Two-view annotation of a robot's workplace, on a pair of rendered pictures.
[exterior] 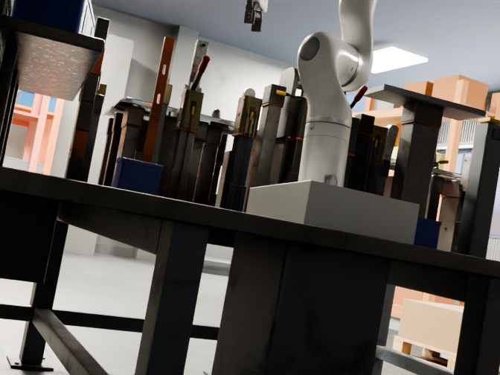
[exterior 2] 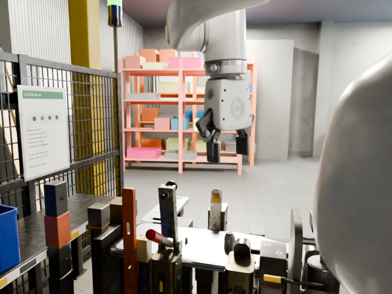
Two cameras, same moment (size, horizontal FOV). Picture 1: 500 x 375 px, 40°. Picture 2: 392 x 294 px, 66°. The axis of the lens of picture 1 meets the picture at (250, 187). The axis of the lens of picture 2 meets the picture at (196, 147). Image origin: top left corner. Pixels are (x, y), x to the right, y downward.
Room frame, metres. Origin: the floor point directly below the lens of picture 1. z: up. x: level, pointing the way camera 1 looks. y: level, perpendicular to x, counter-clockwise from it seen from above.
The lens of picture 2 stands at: (1.55, -0.19, 1.41)
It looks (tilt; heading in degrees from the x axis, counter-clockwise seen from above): 8 degrees down; 33
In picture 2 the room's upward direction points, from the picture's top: 1 degrees clockwise
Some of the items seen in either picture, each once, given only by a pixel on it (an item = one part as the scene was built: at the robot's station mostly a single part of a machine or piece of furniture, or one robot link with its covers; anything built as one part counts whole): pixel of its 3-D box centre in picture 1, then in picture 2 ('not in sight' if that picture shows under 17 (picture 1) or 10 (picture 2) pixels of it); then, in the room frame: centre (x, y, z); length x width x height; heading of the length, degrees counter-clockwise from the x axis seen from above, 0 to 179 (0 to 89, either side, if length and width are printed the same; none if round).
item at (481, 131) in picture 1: (481, 192); not in sight; (2.22, -0.74, 0.92); 0.08 x 0.08 x 0.44; 18
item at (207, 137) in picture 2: (249, 12); (208, 146); (2.05, 0.10, 1.32); 0.03 x 0.03 x 0.07; 76
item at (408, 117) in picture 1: (411, 175); not in sight; (2.13, -0.49, 0.92); 0.10 x 0.08 x 0.45; 108
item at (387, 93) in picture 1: (423, 103); not in sight; (2.13, -0.49, 1.16); 0.37 x 0.14 x 0.02; 108
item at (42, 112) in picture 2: not in sight; (44, 131); (2.16, 0.83, 1.30); 0.23 x 0.02 x 0.31; 18
